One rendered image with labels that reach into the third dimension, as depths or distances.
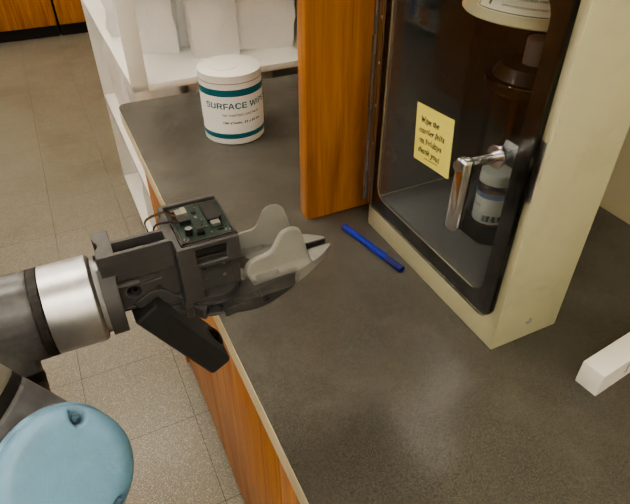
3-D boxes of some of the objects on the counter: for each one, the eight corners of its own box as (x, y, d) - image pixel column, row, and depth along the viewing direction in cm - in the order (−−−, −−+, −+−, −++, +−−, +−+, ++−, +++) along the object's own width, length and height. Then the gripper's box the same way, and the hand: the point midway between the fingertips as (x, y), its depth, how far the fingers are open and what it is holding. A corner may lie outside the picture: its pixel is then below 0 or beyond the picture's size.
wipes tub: (252, 115, 128) (247, 49, 119) (273, 138, 119) (270, 69, 110) (198, 125, 124) (188, 58, 115) (215, 150, 115) (206, 80, 105)
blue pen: (346, 228, 93) (346, 222, 92) (404, 271, 84) (405, 265, 83) (341, 230, 92) (341, 224, 92) (399, 273, 84) (399, 268, 83)
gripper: (97, 283, 40) (352, 213, 48) (81, 217, 47) (306, 164, 54) (122, 361, 46) (348, 287, 53) (104, 291, 52) (307, 235, 60)
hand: (315, 252), depth 55 cm, fingers closed
